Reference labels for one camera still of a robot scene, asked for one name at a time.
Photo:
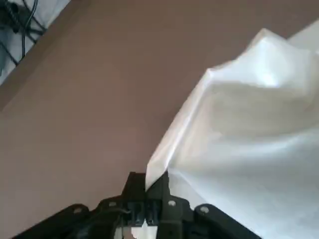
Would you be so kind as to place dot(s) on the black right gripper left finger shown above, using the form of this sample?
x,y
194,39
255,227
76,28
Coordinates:
x,y
109,206

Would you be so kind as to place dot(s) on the cream plastic tablecloth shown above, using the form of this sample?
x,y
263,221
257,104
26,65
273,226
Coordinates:
x,y
249,137

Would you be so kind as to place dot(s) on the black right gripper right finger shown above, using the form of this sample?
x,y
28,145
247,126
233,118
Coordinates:
x,y
179,211

